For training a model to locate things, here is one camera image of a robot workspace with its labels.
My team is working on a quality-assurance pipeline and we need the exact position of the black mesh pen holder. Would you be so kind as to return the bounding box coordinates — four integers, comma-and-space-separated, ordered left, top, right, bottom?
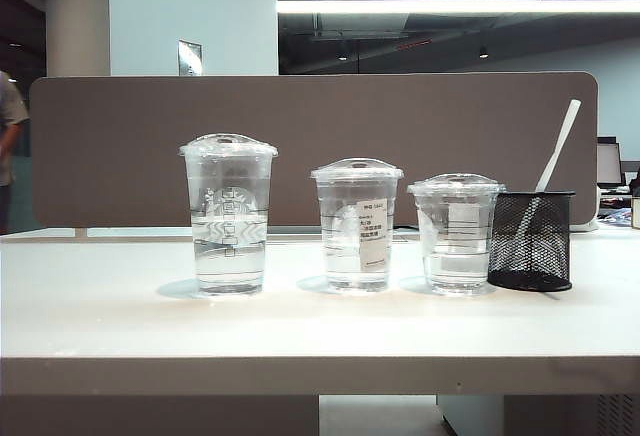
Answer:
487, 190, 576, 292

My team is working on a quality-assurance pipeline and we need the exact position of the white plastic straw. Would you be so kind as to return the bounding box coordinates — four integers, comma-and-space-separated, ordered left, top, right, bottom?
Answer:
522, 99, 582, 242

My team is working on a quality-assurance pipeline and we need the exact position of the medium clear cup printed label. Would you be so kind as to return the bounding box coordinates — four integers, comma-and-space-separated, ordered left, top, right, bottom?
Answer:
309, 157, 405, 293

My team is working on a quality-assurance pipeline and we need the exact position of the large clear plastic cup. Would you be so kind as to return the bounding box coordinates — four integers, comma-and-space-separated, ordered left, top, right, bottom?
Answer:
179, 133, 280, 298

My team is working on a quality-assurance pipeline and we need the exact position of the small clear plastic cup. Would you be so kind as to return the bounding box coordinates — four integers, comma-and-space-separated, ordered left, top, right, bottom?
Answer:
406, 172, 507, 297

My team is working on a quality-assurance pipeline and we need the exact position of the brown desk divider panel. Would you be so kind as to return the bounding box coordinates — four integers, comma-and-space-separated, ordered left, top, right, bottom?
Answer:
28, 71, 601, 230

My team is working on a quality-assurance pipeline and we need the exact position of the long linear ceiling light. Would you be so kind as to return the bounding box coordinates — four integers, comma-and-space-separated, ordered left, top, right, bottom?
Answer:
276, 0, 640, 15

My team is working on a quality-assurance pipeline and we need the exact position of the computer monitor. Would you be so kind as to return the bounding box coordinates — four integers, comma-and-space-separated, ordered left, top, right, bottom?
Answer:
597, 136, 624, 188

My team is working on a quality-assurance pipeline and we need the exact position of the person in grey shirt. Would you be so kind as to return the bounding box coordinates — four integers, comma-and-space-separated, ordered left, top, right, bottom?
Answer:
0, 69, 29, 236

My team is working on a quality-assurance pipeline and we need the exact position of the silver wall sign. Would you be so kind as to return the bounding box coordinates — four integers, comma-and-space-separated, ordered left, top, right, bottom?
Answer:
177, 39, 203, 77

